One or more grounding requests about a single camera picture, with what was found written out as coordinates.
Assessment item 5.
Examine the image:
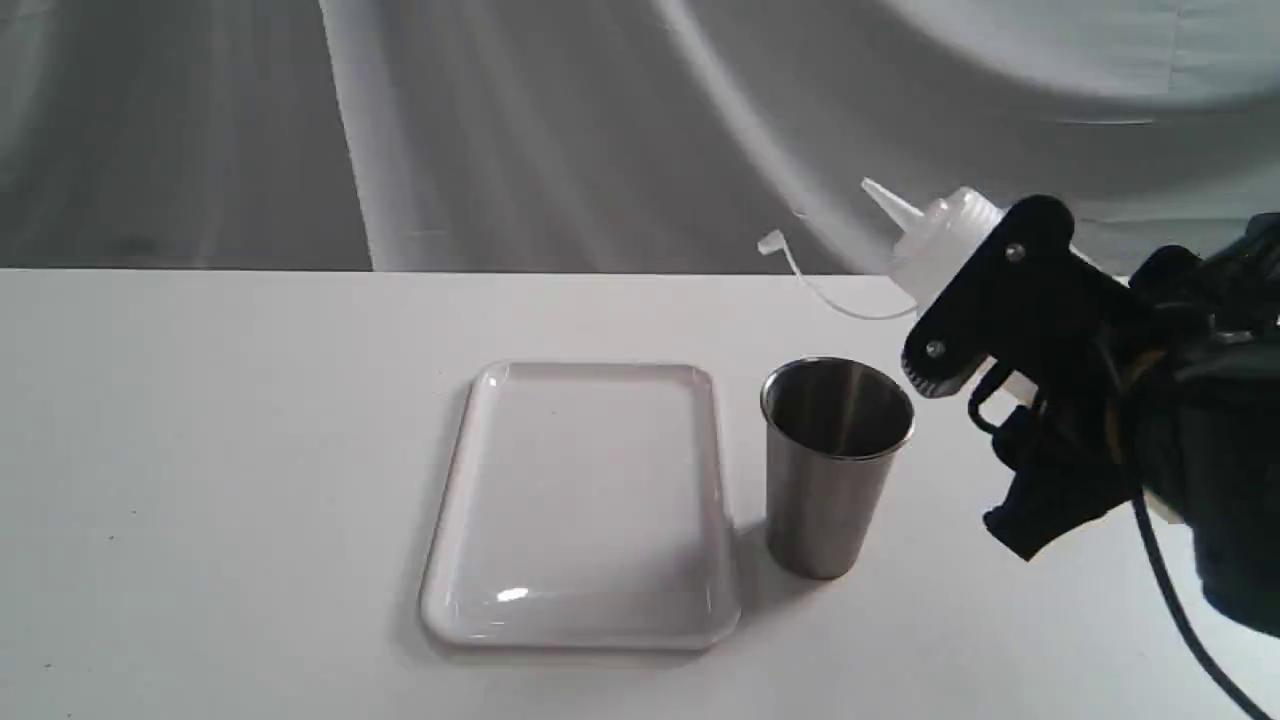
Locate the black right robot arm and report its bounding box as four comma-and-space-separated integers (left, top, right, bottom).
901, 195, 1279, 635

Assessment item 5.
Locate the clear plastic squeeze bottle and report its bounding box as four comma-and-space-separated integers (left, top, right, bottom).
756, 178, 1041, 406

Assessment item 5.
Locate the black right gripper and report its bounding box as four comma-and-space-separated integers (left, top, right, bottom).
901, 195, 1213, 561

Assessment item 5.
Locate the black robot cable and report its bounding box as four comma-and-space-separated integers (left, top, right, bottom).
1100, 340, 1280, 720

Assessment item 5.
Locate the grey fabric backdrop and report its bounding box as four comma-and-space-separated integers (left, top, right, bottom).
1, 1, 1277, 274

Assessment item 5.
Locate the white rectangular plastic tray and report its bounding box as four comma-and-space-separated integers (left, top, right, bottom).
419, 360, 742, 652

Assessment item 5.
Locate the stainless steel cup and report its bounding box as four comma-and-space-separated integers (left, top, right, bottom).
760, 356, 915, 582

